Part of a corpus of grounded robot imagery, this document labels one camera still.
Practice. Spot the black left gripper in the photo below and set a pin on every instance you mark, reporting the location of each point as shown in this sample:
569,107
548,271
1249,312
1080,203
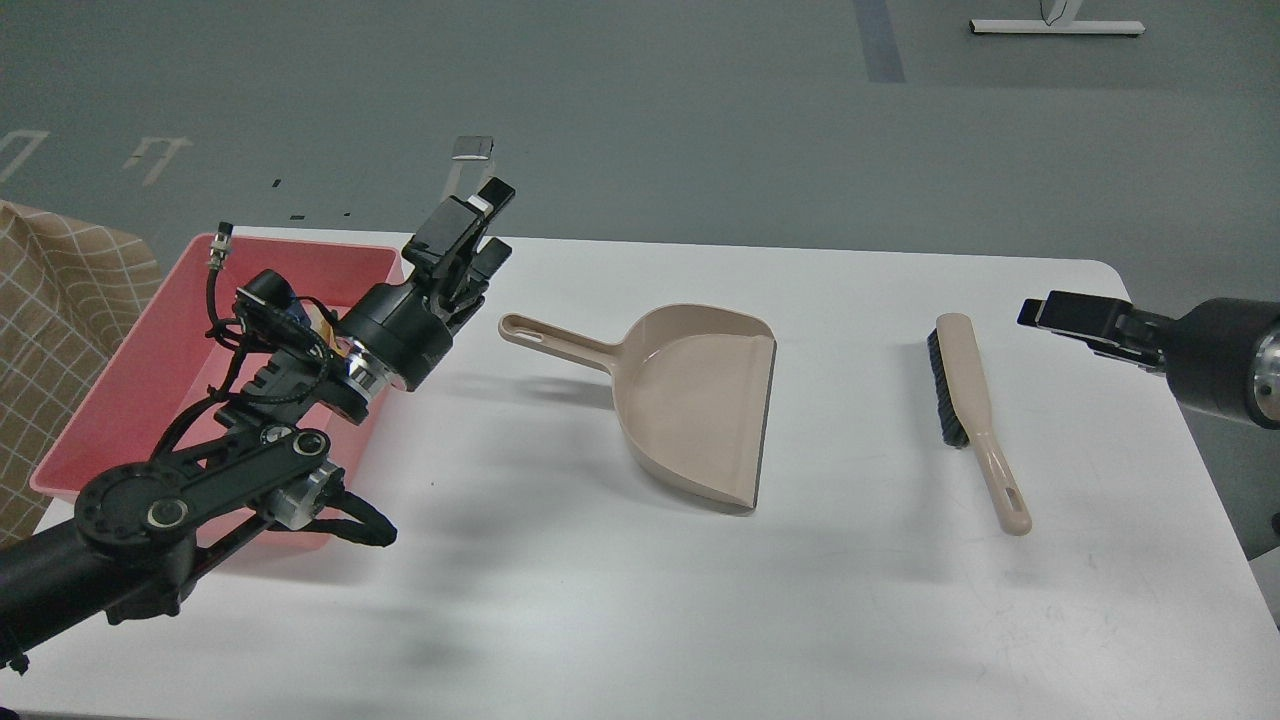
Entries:
453,261

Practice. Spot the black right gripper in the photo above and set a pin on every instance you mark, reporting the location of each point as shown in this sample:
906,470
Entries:
1220,359

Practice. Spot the beige hand brush black bristles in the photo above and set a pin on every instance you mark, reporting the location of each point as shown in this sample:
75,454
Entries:
966,419

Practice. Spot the beige plastic dustpan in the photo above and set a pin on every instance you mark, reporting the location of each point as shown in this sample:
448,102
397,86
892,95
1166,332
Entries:
691,387

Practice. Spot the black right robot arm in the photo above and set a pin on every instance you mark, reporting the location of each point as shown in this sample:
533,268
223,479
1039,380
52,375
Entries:
1242,460

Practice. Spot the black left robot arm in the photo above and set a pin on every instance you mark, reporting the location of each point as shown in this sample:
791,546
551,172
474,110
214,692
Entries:
238,462

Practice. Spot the grey floor socket plate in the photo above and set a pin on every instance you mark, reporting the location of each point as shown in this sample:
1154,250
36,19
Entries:
473,148

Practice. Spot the white table leg base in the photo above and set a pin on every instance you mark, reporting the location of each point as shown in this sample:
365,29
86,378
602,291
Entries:
1061,18

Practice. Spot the beige checkered cloth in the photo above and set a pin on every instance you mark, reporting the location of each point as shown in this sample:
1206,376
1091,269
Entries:
70,293

